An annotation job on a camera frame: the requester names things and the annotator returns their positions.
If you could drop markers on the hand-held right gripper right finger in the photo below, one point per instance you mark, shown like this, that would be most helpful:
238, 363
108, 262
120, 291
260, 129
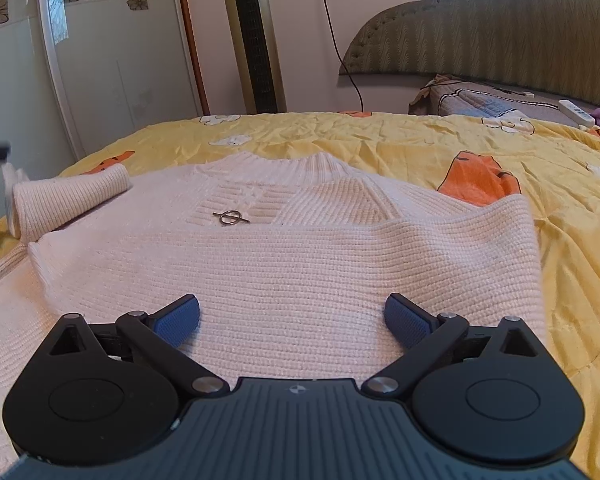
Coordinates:
405, 322

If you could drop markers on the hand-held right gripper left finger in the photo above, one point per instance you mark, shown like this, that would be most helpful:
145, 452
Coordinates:
180, 319

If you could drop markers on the cream knitted sweater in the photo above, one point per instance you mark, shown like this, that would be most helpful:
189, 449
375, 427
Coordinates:
280, 260

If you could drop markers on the white flower print wardrobe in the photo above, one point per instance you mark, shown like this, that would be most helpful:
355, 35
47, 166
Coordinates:
95, 60

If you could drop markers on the yellow carrot print quilt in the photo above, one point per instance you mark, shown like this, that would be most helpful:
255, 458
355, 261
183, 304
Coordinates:
380, 135

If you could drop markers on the grey patterned pillow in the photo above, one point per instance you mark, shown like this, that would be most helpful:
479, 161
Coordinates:
480, 102

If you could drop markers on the white remote control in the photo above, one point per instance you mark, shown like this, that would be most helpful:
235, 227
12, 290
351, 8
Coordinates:
577, 114

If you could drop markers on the gold tower fan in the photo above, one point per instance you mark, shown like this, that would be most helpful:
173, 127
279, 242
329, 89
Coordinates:
250, 35

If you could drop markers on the olive quilted headboard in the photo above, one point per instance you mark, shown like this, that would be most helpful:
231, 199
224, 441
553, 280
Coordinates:
480, 25

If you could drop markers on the orange wooden door frame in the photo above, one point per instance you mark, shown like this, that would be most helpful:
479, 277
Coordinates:
190, 35

